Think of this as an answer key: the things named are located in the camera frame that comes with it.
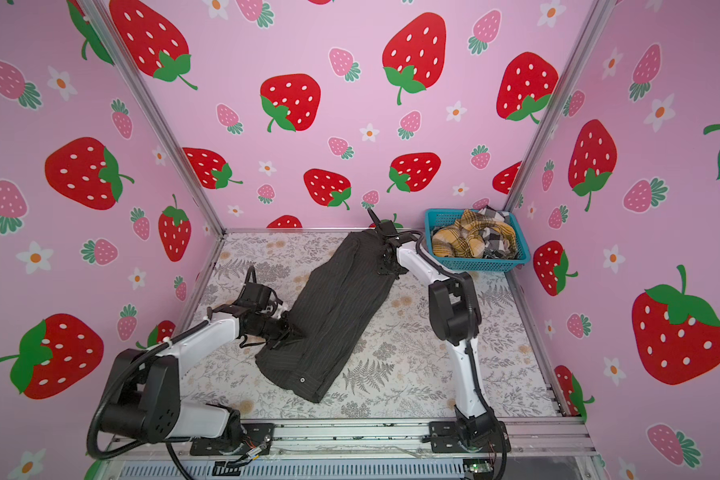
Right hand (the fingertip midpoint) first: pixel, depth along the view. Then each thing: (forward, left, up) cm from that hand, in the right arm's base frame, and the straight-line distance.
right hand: (386, 268), depth 102 cm
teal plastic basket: (+28, -17, 0) cm, 33 cm away
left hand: (-27, +21, +1) cm, 35 cm away
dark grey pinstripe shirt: (-18, +16, -5) cm, 25 cm away
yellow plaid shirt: (+15, -27, +3) cm, 31 cm away
